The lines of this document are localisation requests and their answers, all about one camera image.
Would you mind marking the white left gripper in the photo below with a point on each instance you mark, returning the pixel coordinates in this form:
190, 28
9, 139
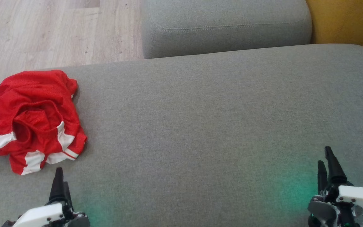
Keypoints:
39, 217

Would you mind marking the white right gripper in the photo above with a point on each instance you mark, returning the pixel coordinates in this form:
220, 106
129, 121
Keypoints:
354, 195

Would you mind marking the red white sports jersey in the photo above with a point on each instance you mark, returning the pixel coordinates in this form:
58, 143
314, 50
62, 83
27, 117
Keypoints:
36, 94

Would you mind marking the large grey sofa seat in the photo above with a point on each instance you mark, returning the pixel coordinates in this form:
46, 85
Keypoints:
200, 126

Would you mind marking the yellow sofa cushion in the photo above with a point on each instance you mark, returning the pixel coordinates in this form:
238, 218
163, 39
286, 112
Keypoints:
348, 22

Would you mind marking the grey stitched sofa cushion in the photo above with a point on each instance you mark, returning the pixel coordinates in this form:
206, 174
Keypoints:
219, 25

